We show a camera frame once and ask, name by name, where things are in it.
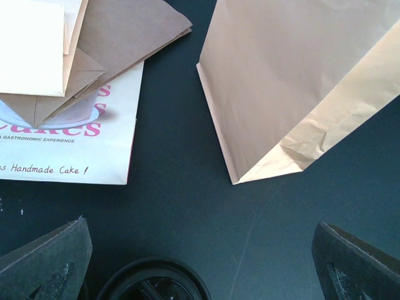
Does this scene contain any orange kraft paper bag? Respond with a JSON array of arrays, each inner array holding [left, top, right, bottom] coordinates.
[[197, 1, 399, 184]]

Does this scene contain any cream cakes printed paper bag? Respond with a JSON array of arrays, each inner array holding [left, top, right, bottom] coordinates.
[[1, 63, 144, 185]]

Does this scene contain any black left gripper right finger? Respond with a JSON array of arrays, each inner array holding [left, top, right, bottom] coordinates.
[[311, 222, 399, 299]]

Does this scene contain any folded orange paper bag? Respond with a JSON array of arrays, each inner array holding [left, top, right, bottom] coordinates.
[[1, 1, 107, 128]]

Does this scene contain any dark brown paper bag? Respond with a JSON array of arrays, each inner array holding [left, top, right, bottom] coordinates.
[[77, 0, 192, 94]]

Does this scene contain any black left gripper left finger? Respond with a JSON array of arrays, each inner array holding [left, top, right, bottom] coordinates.
[[1, 217, 93, 299]]

